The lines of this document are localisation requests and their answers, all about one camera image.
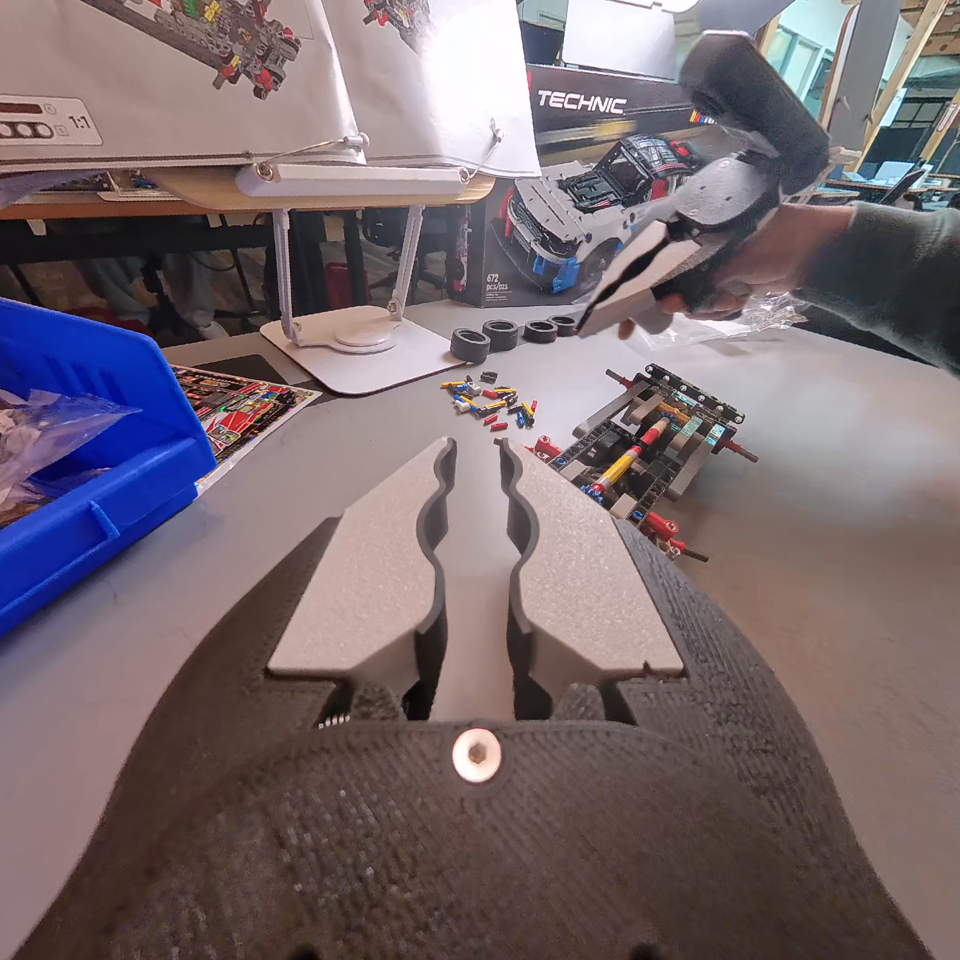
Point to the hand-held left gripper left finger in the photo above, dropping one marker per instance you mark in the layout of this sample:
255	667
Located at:
360	585

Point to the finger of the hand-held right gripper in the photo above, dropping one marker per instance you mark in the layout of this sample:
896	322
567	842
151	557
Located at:
646	247
637	300

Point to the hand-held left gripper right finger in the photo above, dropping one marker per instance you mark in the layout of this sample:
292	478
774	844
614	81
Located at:
592	592

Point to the black lego liftarm beam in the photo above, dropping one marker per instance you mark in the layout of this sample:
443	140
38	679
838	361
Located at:
694	394

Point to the lego car chassis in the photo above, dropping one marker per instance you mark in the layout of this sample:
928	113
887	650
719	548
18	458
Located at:
645	465

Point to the instruction booklet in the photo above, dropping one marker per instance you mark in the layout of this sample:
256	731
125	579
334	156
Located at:
187	75

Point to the person's right forearm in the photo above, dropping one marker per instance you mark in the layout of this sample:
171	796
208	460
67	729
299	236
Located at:
885	270

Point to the black rubber lego tire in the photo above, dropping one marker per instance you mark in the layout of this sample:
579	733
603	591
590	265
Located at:
540	331
501	334
562	325
470	346

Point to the lego set box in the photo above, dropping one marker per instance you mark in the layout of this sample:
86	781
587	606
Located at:
555	150

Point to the pile of loose lego pieces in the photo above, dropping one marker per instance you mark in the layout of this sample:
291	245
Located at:
487	401

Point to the plastic bag of lego parts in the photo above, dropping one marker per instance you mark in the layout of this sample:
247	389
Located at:
52	435

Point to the person's right hand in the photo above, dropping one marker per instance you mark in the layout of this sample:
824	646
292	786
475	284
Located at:
795	240

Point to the clear empty plastic bag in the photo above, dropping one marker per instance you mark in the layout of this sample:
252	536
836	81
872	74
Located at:
720	330

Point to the wooden display easel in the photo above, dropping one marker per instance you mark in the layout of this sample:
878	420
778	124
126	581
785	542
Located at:
866	67

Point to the wooden edged desk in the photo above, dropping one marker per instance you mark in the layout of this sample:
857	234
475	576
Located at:
90	208
877	184

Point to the black studio softbox light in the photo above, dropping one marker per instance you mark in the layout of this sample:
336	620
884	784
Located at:
622	34

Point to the colourful sticker sheet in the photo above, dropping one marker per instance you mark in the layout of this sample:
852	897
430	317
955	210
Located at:
240	409

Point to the blue storage bin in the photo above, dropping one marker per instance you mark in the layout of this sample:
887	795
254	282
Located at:
112	480

